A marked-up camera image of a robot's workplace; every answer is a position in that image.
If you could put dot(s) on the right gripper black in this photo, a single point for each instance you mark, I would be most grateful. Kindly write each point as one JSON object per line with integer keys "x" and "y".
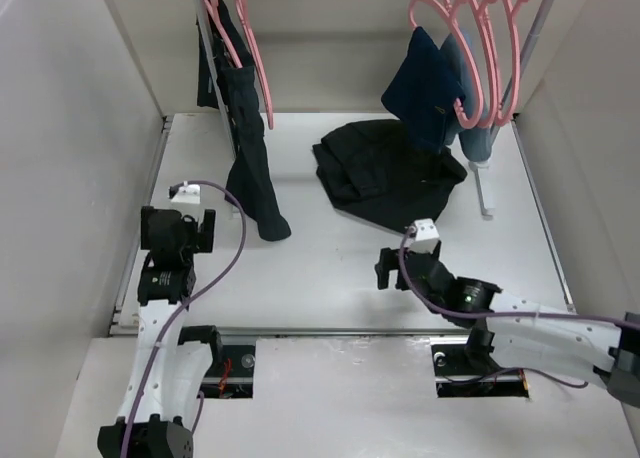
{"x": 387, "y": 262}

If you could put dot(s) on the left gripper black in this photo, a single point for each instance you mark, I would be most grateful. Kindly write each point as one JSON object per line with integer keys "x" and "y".
{"x": 201, "y": 232}

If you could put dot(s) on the black trousers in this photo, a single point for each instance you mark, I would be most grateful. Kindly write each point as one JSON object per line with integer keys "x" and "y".
{"x": 370, "y": 170}

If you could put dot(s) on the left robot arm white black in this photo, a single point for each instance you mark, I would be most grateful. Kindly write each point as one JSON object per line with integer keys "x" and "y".
{"x": 163, "y": 401}

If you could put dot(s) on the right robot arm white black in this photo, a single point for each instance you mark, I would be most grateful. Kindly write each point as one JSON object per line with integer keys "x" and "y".
{"x": 507, "y": 332}

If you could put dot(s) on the dark trousers hanging left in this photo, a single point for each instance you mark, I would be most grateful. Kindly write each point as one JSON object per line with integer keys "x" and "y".
{"x": 249, "y": 178}

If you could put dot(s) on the navy blue trousers hanging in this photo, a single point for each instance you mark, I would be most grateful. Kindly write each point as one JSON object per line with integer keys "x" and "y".
{"x": 422, "y": 93}

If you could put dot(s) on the pink hanger far left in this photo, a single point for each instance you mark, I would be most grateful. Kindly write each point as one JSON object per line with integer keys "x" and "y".
{"x": 226, "y": 30}

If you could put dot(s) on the pink hanger with navy trousers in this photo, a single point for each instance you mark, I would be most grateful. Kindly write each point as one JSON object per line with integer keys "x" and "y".
{"x": 469, "y": 106}

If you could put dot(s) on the pink hanger with jeans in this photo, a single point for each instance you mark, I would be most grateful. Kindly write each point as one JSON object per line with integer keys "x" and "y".
{"x": 487, "y": 53}

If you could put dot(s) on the pink empty hanger right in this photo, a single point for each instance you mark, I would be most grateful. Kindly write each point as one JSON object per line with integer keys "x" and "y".
{"x": 500, "y": 113}

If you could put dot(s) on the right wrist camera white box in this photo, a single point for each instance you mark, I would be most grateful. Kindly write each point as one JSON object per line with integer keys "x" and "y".
{"x": 423, "y": 236}

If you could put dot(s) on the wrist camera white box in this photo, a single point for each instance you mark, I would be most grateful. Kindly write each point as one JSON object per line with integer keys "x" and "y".
{"x": 185, "y": 197}
{"x": 423, "y": 236}

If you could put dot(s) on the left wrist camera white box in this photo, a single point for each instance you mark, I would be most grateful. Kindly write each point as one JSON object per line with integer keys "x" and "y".
{"x": 185, "y": 197}

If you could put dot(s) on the white clothes rack frame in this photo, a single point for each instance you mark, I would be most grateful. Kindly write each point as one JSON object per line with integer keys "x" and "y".
{"x": 209, "y": 93}

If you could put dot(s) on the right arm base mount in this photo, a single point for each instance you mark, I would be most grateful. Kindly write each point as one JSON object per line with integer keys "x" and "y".
{"x": 457, "y": 375}

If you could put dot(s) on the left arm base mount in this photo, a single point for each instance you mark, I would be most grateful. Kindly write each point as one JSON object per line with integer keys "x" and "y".
{"x": 232, "y": 375}

